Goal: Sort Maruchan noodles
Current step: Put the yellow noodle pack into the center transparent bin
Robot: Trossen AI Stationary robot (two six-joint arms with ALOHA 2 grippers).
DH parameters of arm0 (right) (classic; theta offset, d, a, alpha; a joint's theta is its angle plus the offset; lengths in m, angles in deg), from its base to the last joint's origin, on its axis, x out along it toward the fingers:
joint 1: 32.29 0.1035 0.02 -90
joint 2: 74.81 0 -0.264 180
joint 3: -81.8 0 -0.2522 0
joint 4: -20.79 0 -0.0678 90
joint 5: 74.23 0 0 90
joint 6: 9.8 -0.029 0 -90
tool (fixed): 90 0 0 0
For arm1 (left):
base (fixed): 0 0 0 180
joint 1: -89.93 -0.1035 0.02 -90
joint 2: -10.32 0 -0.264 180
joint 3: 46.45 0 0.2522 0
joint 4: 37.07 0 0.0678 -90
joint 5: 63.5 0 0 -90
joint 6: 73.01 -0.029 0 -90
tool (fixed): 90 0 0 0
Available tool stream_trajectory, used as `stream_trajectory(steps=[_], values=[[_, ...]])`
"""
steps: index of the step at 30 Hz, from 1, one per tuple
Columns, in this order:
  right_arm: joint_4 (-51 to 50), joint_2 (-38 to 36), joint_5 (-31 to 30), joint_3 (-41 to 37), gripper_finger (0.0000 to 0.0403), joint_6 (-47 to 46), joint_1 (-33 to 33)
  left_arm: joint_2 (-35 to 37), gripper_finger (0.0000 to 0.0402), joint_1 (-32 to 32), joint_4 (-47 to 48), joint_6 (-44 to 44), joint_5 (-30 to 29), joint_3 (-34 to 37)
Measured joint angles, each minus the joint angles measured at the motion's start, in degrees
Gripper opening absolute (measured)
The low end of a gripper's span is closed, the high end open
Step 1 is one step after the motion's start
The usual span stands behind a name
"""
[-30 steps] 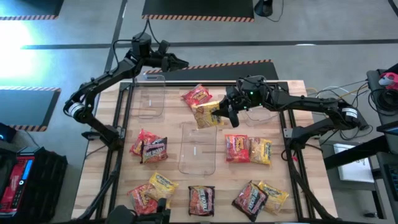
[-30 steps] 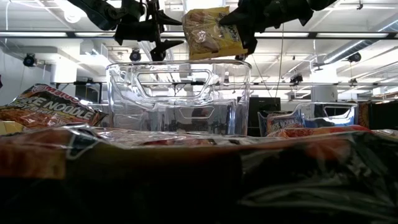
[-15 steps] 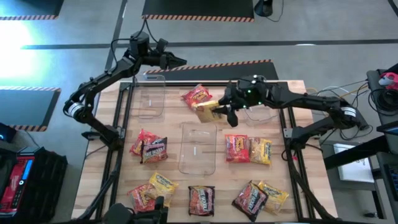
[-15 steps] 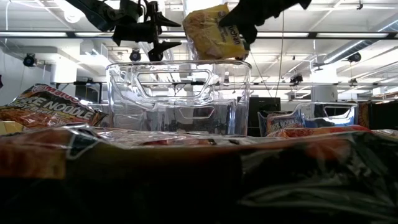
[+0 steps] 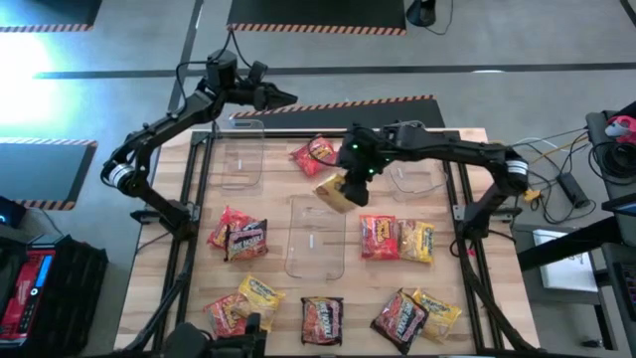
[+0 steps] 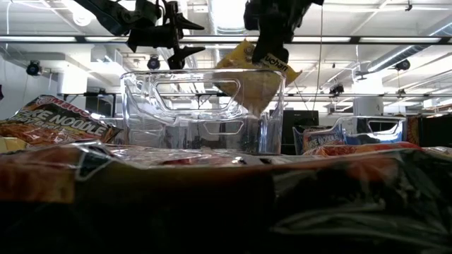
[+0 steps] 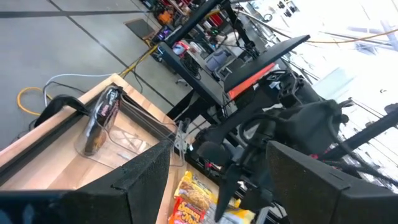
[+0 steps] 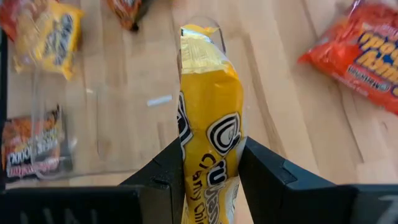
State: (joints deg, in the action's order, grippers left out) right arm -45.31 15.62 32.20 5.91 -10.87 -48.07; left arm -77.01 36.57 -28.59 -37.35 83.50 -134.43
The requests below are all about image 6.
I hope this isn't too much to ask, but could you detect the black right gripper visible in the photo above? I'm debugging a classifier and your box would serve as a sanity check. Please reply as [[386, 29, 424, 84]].
[[242, 0, 325, 65]]

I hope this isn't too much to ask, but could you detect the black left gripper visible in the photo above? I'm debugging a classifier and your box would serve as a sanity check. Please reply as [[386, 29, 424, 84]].
[[126, 0, 206, 71]]

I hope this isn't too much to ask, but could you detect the black cabinet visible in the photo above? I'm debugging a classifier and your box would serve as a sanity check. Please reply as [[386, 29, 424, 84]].
[[420, 114, 452, 148]]

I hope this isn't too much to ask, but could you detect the orange patterned cloth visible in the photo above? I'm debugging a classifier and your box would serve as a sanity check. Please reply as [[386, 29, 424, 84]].
[[405, 115, 422, 146]]

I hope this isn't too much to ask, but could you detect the silver air duct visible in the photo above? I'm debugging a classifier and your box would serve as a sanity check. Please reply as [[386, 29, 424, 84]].
[[208, 0, 257, 71]]

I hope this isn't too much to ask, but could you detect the white box unit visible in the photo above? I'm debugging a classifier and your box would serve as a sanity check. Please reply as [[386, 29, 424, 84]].
[[352, 97, 384, 117]]

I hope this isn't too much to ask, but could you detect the clear plastic bin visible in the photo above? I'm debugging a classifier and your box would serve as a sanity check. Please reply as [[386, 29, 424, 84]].
[[121, 68, 287, 155], [292, 115, 407, 156]]

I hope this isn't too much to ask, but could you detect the black monitor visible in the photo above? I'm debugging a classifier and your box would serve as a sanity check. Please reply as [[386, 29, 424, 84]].
[[282, 109, 321, 155]]

